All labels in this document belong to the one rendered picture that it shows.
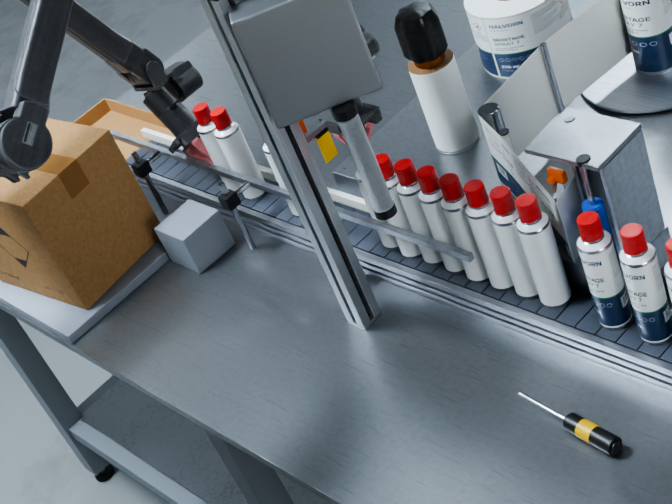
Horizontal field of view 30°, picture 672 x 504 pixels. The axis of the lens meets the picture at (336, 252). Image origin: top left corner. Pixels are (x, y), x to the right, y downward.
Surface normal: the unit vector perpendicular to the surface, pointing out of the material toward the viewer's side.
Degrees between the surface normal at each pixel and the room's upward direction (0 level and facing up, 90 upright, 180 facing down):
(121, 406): 0
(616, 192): 90
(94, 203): 90
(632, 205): 90
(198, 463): 0
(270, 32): 90
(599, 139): 0
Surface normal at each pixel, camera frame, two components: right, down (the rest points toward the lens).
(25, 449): -0.33, -0.74
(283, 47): 0.17, 0.56
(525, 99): 0.71, 0.21
